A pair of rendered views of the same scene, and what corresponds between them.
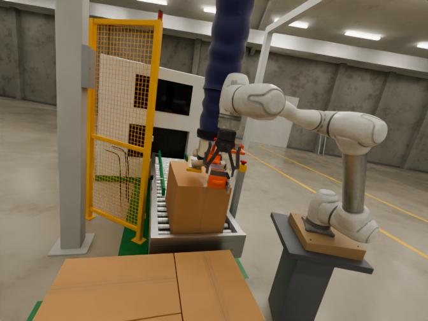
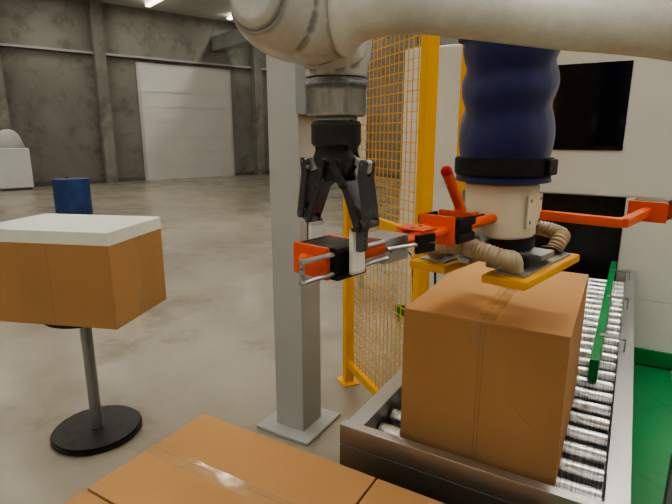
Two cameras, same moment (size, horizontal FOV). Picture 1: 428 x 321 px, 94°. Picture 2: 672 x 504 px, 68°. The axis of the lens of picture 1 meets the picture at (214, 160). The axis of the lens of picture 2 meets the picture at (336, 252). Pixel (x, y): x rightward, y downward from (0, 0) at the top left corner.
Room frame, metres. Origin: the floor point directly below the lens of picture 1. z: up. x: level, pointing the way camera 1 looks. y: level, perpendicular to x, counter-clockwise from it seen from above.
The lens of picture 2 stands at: (0.31, -0.62, 1.39)
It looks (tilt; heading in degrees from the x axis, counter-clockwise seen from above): 13 degrees down; 49
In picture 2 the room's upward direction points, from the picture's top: straight up
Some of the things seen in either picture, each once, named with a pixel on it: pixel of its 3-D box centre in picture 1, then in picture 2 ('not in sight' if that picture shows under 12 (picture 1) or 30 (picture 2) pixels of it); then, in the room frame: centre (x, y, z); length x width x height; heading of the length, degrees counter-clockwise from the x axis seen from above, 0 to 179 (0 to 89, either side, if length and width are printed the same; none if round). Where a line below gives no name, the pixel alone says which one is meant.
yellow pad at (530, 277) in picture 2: not in sight; (534, 261); (1.42, -0.05, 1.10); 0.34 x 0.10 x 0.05; 7
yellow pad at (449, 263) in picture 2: (194, 161); (462, 249); (1.39, 0.13, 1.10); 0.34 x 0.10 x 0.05; 7
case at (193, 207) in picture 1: (193, 194); (501, 352); (1.60, 0.12, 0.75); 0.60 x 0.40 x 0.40; 20
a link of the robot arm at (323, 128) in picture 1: (325, 123); not in sight; (1.07, -0.54, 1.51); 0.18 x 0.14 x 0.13; 119
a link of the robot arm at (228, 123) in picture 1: (228, 123); (336, 100); (0.82, -0.03, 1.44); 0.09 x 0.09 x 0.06
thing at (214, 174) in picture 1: (216, 178); (328, 256); (0.81, -0.02, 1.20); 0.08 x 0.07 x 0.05; 7
